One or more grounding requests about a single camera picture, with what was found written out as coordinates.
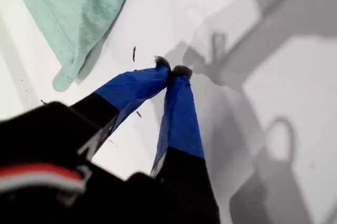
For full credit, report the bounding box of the pale green T-shirt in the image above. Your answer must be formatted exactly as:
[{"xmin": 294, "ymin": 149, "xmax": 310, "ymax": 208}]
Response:
[{"xmin": 9, "ymin": 0, "xmax": 139, "ymax": 93}]

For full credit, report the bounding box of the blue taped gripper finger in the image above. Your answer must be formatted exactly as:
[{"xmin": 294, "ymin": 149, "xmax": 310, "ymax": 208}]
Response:
[
  {"xmin": 68, "ymin": 55, "xmax": 172, "ymax": 162},
  {"xmin": 149, "ymin": 65, "xmax": 221, "ymax": 224}
]

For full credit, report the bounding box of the red and white wire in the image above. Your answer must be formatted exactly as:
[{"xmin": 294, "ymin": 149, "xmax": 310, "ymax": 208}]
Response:
[{"xmin": 0, "ymin": 162, "xmax": 86, "ymax": 193}]

